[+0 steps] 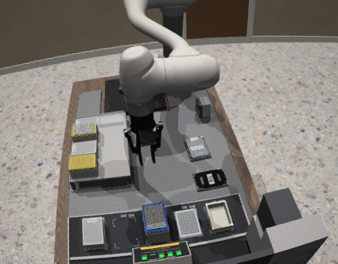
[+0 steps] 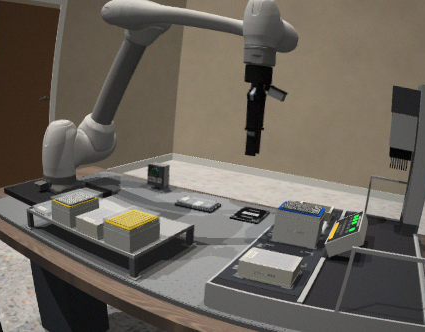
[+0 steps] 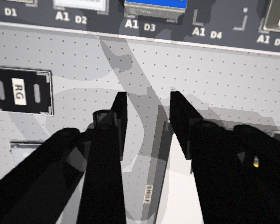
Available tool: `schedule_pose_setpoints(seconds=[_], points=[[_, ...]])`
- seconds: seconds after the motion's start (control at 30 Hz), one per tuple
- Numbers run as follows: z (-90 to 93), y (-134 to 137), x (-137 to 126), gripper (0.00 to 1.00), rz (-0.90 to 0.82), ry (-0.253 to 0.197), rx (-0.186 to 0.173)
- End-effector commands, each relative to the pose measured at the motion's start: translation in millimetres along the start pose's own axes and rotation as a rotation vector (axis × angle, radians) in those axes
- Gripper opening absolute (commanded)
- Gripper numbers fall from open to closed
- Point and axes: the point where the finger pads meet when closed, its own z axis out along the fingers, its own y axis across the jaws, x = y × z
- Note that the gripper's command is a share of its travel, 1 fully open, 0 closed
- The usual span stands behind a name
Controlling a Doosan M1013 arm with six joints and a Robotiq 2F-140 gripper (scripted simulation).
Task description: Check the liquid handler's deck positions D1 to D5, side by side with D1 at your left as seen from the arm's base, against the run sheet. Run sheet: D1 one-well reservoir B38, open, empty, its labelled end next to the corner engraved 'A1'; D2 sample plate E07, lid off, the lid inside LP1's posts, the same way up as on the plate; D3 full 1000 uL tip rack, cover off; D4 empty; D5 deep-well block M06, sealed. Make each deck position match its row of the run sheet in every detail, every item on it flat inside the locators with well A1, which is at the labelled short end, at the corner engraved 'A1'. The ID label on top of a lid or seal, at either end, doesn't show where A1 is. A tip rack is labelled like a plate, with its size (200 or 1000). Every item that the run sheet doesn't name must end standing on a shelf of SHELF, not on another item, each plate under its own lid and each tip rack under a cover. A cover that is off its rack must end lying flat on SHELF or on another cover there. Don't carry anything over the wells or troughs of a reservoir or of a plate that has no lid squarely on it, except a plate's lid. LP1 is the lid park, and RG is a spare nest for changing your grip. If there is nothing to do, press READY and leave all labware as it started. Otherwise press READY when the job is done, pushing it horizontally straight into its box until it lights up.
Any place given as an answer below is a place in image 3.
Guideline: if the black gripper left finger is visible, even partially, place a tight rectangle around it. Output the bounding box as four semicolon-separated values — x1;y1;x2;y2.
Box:
0;92;128;224

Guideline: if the white perforated plate with black holes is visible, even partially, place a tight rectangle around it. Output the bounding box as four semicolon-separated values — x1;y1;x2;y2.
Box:
0;26;280;224

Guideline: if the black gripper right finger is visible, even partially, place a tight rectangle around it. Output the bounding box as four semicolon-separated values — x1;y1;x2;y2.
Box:
169;91;280;224

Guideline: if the black rectangular nest labelled rg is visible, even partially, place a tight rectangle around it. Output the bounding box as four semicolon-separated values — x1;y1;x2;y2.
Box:
0;67;54;116

